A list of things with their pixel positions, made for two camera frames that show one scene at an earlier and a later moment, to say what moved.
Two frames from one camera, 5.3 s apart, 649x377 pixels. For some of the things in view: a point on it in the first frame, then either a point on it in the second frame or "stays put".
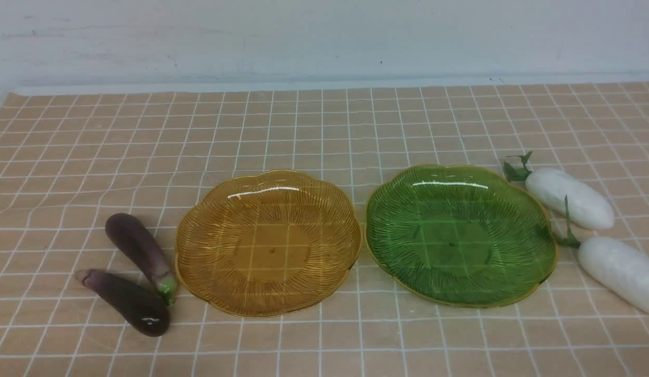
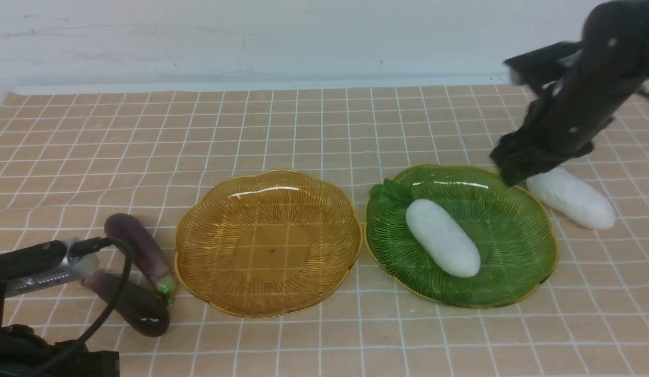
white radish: [563, 192] stays put
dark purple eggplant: [147, 313] stays put
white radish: [615, 269] → [443, 242]
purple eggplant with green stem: [133, 239] stays put
